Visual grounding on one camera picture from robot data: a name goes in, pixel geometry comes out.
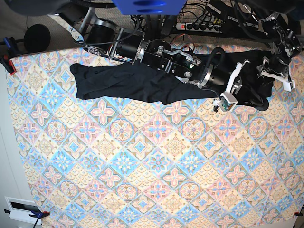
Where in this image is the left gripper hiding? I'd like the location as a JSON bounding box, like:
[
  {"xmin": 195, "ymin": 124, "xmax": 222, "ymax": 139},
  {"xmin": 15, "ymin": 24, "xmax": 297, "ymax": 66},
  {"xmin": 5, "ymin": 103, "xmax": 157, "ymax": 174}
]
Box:
[{"xmin": 257, "ymin": 55, "xmax": 295, "ymax": 92}]

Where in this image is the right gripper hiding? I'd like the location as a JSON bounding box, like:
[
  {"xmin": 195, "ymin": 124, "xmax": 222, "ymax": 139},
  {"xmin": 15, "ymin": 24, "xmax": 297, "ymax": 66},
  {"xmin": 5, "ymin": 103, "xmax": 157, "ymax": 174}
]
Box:
[{"xmin": 199, "ymin": 47, "xmax": 250, "ymax": 112}]

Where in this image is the black t-shirt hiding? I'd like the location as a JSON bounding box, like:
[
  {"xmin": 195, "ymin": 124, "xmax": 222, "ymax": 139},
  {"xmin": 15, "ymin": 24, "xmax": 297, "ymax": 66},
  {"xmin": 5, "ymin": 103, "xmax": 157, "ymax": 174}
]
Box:
[{"xmin": 70, "ymin": 50, "xmax": 272, "ymax": 111}]

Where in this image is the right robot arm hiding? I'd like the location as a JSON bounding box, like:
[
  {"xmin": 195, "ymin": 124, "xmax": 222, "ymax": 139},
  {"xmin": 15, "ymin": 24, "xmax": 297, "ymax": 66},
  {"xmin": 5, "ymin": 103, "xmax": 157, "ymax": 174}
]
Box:
[{"xmin": 7, "ymin": 0, "xmax": 253, "ymax": 112}]

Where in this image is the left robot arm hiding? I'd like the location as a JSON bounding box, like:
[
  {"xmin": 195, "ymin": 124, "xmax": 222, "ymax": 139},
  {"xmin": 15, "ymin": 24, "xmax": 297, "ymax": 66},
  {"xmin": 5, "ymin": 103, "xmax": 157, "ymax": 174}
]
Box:
[{"xmin": 233, "ymin": 0, "xmax": 302, "ymax": 92}]

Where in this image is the white power strip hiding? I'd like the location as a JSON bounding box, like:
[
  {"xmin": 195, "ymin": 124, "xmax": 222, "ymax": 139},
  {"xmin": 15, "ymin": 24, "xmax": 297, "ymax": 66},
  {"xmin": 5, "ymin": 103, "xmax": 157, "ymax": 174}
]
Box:
[{"xmin": 175, "ymin": 22, "xmax": 220, "ymax": 33}]

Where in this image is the orange clamp bottom right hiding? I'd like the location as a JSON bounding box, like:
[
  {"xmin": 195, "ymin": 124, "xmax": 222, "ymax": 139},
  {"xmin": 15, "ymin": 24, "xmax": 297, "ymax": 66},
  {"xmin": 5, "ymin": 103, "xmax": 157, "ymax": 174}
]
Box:
[{"xmin": 294, "ymin": 211, "xmax": 303, "ymax": 217}]

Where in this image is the patterned tablecloth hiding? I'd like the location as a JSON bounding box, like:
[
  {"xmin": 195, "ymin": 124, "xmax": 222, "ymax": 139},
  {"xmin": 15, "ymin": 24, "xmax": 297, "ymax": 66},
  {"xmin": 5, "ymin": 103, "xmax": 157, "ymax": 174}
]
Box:
[{"xmin": 6, "ymin": 48, "xmax": 304, "ymax": 228}]

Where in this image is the black round stool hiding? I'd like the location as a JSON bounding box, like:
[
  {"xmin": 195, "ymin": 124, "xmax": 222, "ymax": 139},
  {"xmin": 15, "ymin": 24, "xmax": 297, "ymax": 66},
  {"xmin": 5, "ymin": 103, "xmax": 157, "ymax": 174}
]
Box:
[{"xmin": 23, "ymin": 24, "xmax": 51, "ymax": 53}]

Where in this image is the blue clamp top left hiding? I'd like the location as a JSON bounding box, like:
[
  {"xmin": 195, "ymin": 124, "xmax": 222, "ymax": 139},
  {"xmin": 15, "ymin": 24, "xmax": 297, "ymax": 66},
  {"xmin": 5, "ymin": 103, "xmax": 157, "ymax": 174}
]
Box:
[{"xmin": 0, "ymin": 37, "xmax": 24, "ymax": 52}]

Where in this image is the blue clamp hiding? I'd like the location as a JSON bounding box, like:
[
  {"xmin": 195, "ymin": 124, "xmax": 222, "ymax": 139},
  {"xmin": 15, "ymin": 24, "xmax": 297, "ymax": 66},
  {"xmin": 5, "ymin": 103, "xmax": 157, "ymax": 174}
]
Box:
[
  {"xmin": 0, "ymin": 37, "xmax": 24, "ymax": 52},
  {"xmin": 3, "ymin": 208, "xmax": 50, "ymax": 228}
]

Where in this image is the blue clamp bottom left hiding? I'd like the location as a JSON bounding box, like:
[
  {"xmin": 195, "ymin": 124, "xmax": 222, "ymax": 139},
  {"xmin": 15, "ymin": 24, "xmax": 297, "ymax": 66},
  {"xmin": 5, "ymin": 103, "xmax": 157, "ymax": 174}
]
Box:
[{"xmin": 3, "ymin": 208, "xmax": 50, "ymax": 228}]

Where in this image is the white floor outlet box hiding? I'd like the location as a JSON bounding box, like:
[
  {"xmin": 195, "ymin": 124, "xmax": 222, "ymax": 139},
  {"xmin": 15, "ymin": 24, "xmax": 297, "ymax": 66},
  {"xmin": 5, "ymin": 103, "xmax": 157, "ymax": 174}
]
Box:
[{"xmin": 5, "ymin": 196, "xmax": 39, "ymax": 225}]

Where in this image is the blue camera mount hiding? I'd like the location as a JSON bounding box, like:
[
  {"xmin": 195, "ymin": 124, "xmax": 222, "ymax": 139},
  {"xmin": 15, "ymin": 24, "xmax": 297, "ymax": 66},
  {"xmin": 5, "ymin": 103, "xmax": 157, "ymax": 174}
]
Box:
[{"xmin": 112, "ymin": 0, "xmax": 187, "ymax": 16}]

